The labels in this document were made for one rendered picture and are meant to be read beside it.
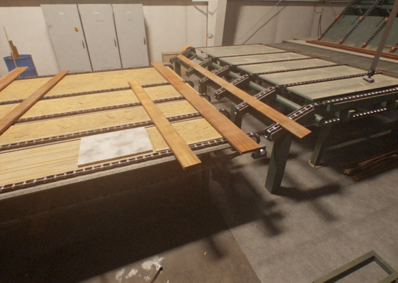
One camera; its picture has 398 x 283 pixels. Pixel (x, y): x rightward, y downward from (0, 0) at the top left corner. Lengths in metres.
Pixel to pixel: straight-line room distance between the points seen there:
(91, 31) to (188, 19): 3.04
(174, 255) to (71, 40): 6.06
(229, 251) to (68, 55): 6.29
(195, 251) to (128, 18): 6.12
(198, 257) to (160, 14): 6.93
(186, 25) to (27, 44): 4.61
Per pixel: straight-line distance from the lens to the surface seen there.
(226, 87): 3.26
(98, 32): 7.03
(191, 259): 2.23
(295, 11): 10.38
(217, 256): 2.25
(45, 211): 2.19
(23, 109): 3.36
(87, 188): 3.06
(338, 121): 3.05
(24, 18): 7.86
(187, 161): 1.76
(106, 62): 7.14
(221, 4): 7.58
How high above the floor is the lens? 1.94
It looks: 30 degrees down
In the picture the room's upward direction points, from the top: straight up
